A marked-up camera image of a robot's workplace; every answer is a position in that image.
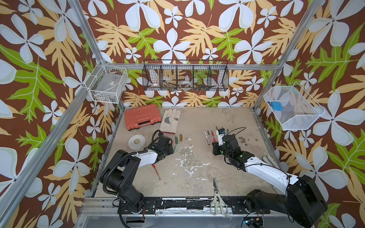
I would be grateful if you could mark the white-handled scissors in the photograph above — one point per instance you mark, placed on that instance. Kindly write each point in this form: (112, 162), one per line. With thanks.
(217, 204)

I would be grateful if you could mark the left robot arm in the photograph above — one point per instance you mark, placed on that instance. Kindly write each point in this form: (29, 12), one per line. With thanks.
(118, 176)

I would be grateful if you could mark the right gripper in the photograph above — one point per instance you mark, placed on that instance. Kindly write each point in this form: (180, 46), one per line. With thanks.
(215, 146)

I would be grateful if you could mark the red plastic tool case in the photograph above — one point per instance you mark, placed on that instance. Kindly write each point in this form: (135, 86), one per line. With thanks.
(142, 116)

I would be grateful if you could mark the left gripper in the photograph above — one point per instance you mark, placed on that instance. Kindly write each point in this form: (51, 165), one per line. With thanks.
(171, 150)

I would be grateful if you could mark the white wire basket left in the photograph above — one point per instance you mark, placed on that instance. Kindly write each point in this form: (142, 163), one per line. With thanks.
(106, 83)

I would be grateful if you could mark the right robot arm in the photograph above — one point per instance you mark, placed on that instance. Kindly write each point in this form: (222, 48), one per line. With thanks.
(299, 197)

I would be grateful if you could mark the black wire basket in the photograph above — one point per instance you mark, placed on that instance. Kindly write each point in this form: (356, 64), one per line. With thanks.
(185, 75)

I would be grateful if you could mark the red pen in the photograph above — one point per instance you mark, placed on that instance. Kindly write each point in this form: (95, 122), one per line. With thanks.
(213, 137)
(156, 171)

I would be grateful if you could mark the beige work glove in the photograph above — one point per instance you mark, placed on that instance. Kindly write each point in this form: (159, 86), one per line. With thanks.
(170, 121)

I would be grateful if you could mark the white tape roll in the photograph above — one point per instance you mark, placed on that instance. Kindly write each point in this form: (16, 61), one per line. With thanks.
(136, 142)

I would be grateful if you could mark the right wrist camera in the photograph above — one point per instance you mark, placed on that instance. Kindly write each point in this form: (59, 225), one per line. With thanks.
(220, 134)

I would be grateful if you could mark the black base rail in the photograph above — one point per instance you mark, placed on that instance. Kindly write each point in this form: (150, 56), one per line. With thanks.
(151, 205)

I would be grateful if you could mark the white mesh basket right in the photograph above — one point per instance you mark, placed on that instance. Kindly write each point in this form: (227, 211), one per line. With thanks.
(300, 109)

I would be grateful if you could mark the blue object in basket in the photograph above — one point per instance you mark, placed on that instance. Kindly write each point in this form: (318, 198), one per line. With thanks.
(276, 106)

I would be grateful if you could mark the brown white marker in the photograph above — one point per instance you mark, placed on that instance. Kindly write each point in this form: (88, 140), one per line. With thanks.
(207, 137)

